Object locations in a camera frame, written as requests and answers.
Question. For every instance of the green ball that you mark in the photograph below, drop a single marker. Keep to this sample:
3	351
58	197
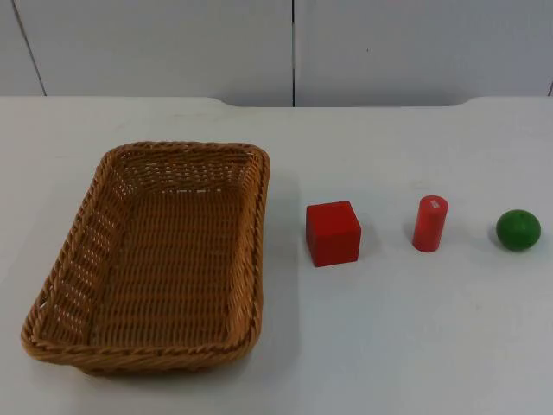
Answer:
517	230

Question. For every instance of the pale brown wicker basket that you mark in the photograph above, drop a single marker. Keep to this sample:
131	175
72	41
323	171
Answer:
173	268

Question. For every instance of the red cube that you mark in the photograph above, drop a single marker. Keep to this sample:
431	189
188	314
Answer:
332	235

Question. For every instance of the red cylinder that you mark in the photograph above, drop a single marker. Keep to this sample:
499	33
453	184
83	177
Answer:
429	225

